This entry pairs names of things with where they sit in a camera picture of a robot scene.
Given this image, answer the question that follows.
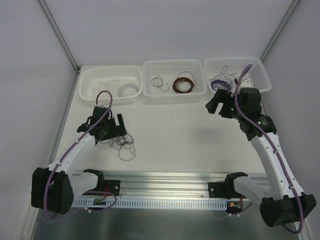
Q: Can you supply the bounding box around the multicolour cable bundle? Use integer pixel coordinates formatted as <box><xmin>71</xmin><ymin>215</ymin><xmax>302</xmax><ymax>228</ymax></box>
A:
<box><xmin>107</xmin><ymin>133</ymin><xmax>138</xmax><ymax>161</ymax></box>

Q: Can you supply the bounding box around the purple pulled cable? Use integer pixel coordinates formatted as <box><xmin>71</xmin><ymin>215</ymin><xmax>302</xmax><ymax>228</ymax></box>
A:
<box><xmin>214</xmin><ymin>65</ymin><xmax>237</xmax><ymax>81</ymax></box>

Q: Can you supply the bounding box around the thin brown pulled cable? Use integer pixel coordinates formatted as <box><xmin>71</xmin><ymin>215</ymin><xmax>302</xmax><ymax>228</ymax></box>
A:
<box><xmin>150</xmin><ymin>74</ymin><xmax>171</xmax><ymax>92</ymax></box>

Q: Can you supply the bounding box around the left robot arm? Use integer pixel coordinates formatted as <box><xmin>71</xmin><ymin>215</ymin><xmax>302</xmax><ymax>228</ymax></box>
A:
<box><xmin>31</xmin><ymin>106</ymin><xmax>128</xmax><ymax>215</ymax></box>

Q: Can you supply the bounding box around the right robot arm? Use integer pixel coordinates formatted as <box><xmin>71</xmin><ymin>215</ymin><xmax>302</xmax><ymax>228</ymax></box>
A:
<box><xmin>205</xmin><ymin>87</ymin><xmax>317</xmax><ymax>234</ymax></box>

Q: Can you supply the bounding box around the right white perforated basket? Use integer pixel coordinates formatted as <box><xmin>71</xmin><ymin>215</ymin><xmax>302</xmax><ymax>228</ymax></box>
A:
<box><xmin>203</xmin><ymin>56</ymin><xmax>272</xmax><ymax>97</ymax></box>

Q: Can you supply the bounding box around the white perforated basket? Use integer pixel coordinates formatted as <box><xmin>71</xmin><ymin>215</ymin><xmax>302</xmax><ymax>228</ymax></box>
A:
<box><xmin>203</xmin><ymin>56</ymin><xmax>272</xmax><ymax>97</ymax></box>
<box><xmin>142</xmin><ymin>59</ymin><xmax>207</xmax><ymax>104</ymax></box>
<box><xmin>78</xmin><ymin>65</ymin><xmax>142</xmax><ymax>105</ymax></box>

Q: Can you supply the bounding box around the left white perforated basket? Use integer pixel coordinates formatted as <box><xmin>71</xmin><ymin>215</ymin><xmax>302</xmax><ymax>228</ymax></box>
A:
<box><xmin>78</xmin><ymin>65</ymin><xmax>142</xmax><ymax>105</ymax></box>

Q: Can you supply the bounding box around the middle white perforated basket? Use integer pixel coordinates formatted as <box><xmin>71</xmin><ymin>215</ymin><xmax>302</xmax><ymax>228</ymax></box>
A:
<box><xmin>142</xmin><ymin>59</ymin><xmax>207</xmax><ymax>104</ymax></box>

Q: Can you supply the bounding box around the purple cable bundle in basket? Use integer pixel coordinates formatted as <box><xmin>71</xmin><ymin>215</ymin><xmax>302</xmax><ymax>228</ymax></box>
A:
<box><xmin>209</xmin><ymin>74</ymin><xmax>236</xmax><ymax>92</ymax></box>

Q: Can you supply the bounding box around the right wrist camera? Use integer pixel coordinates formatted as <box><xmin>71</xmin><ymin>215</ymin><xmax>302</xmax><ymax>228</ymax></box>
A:
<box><xmin>231</xmin><ymin>78</ymin><xmax>254</xmax><ymax>97</ymax></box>

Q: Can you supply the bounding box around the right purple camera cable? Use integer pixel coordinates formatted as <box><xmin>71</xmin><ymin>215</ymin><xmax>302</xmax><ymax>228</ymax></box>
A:
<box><xmin>234</xmin><ymin>63</ymin><xmax>306</xmax><ymax>235</ymax></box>

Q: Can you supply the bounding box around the purple camera cable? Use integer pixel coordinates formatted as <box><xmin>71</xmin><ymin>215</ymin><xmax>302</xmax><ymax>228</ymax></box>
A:
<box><xmin>43</xmin><ymin>90</ymin><xmax>114</xmax><ymax>221</ymax></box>
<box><xmin>234</xmin><ymin>63</ymin><xmax>306</xmax><ymax>235</ymax></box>

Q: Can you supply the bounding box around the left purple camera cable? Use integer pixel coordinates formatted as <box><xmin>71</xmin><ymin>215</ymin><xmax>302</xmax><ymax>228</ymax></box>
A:
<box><xmin>43</xmin><ymin>90</ymin><xmax>114</xmax><ymax>221</ymax></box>

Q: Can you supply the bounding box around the white coiled cable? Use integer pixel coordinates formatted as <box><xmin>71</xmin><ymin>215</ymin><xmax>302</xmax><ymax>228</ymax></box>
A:
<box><xmin>117</xmin><ymin>84</ymin><xmax>139</xmax><ymax>97</ymax></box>

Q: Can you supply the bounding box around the brown coiled cable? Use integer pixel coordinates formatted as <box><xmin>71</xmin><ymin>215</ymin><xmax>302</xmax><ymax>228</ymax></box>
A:
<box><xmin>171</xmin><ymin>71</ymin><xmax>196</xmax><ymax>94</ymax></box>

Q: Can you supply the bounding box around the aluminium mounting rail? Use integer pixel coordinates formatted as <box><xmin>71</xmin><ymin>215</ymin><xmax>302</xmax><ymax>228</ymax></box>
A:
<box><xmin>69</xmin><ymin>169</ymin><xmax>271</xmax><ymax>201</ymax></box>

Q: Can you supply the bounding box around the white slotted cable duct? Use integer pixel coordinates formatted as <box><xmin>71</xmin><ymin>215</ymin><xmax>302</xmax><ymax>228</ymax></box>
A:
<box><xmin>71</xmin><ymin>197</ymin><xmax>227</xmax><ymax>211</ymax></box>

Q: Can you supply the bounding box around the right frame post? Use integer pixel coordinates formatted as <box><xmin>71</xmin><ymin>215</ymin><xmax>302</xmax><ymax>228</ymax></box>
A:
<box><xmin>259</xmin><ymin>0</ymin><xmax>302</xmax><ymax>63</ymax></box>

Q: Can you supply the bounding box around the frame post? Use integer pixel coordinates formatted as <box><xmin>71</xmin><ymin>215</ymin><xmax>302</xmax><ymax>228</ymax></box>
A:
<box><xmin>37</xmin><ymin>0</ymin><xmax>80</xmax><ymax>73</ymax></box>
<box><xmin>259</xmin><ymin>0</ymin><xmax>302</xmax><ymax>63</ymax></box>

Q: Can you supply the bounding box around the left frame post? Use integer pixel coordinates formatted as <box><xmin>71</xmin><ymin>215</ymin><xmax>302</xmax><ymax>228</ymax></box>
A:
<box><xmin>37</xmin><ymin>0</ymin><xmax>80</xmax><ymax>73</ymax></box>

